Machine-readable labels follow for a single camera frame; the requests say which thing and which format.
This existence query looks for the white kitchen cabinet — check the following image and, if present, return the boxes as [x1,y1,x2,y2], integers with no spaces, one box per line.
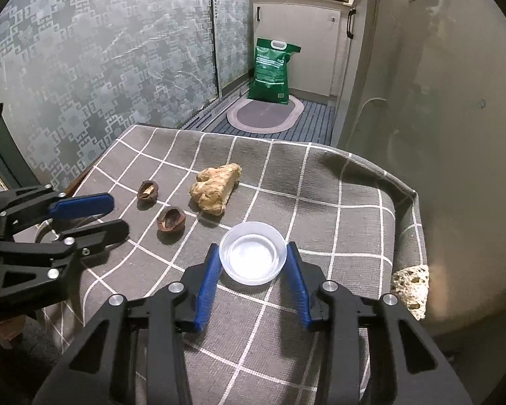
[253,0,352,102]

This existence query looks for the grey checked tablecloth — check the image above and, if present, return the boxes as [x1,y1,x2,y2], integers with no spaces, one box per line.
[43,125,429,404]

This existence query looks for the brown nut shell half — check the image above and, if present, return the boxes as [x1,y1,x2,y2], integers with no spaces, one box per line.
[137,180,159,202]
[156,207,186,234]

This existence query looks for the green rice bag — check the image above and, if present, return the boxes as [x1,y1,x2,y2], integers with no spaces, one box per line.
[248,37,302,104]

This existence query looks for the clear plastic lid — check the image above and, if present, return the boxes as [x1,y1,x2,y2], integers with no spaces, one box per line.
[219,221,287,286]

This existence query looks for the striped blue floor rug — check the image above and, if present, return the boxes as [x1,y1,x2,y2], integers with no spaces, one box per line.
[183,95,335,144]

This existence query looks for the oval purple floor mat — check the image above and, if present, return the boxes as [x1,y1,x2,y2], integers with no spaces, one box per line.
[226,95,304,134]

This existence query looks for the patterned frosted glass sliding door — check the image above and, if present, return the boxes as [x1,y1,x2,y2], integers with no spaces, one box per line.
[0,0,252,188]

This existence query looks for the tan ginger root piece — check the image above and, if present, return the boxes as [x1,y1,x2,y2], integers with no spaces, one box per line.
[189,163,242,217]

